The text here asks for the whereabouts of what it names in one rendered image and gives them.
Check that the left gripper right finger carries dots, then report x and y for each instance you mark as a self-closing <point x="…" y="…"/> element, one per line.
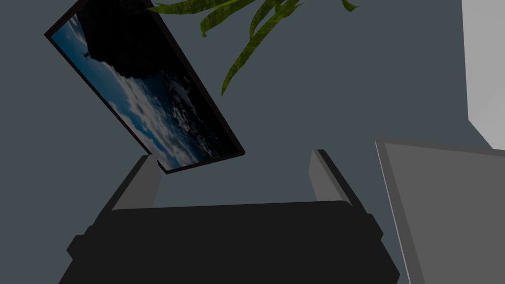
<point x="327" y="181"/>

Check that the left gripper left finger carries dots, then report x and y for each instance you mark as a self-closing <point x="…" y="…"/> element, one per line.
<point x="136" y="189"/>

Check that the framed sky and clouds picture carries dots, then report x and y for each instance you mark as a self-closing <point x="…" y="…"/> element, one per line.
<point x="158" y="98"/>

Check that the grey cabinet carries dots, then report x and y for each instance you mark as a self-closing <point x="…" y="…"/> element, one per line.
<point x="446" y="213"/>

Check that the green leafy plant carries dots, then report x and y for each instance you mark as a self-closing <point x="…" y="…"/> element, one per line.
<point x="252" y="35"/>

